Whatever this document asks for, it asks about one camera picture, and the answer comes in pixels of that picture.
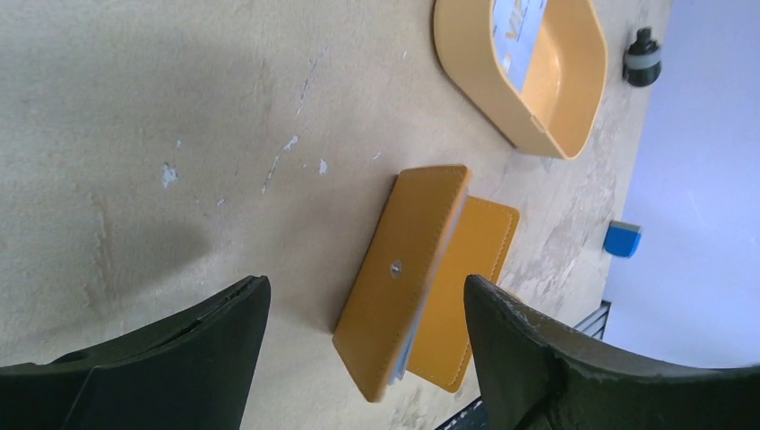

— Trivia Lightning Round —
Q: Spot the small blue eraser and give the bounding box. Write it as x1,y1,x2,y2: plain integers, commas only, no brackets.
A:
603,220,642,258

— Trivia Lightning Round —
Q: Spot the yellow leather card holder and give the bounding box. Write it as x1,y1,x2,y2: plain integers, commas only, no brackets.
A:
332,165,520,403

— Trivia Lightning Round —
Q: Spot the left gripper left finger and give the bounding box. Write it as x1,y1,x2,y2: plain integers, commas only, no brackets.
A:
1,276,271,429

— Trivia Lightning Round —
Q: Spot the aluminium frame rail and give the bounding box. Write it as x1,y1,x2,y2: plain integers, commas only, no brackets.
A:
574,300,611,340

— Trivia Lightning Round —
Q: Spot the small black knob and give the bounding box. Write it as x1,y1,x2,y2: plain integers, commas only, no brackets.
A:
622,27,662,88

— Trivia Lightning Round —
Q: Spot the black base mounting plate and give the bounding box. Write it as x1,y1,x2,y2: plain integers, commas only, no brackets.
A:
436,397,489,430

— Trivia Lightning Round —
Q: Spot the white credit card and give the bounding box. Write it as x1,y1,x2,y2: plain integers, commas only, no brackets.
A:
492,0,547,92

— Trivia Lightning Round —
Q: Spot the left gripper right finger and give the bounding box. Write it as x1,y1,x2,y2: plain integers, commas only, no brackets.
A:
463,275,759,429

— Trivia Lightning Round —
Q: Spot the yellow oval plastic tray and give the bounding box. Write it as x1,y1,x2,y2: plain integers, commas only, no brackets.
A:
432,1,608,159

